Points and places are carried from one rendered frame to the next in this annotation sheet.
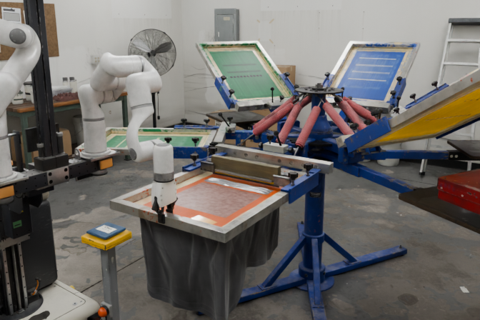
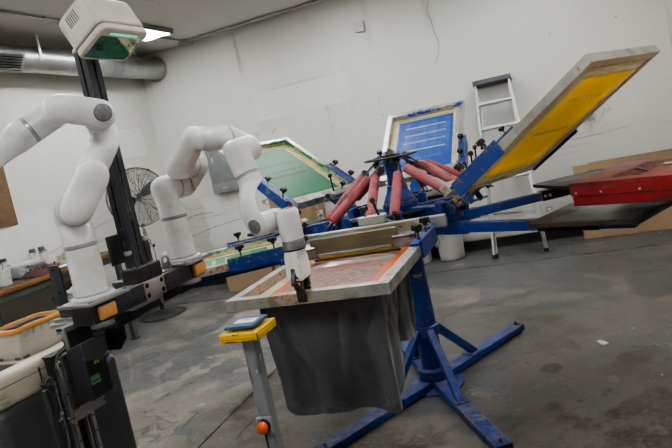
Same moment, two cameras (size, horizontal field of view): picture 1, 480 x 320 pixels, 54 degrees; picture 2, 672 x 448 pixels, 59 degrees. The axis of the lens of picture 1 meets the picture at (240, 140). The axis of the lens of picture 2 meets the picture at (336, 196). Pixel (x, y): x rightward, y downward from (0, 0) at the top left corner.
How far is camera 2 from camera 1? 0.64 m
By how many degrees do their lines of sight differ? 15
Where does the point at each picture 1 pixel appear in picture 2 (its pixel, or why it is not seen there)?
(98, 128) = (184, 225)
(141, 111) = (252, 177)
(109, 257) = (257, 354)
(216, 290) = (381, 368)
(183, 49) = not seen: hidden behind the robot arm
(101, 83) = (183, 166)
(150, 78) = (250, 142)
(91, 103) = (171, 196)
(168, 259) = (310, 355)
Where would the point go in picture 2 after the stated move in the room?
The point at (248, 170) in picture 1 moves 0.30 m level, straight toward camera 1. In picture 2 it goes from (360, 241) to (381, 251)
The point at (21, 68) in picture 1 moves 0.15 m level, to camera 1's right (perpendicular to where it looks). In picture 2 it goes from (106, 154) to (157, 144)
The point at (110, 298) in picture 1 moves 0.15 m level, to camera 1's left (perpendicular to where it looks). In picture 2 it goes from (267, 408) to (218, 423)
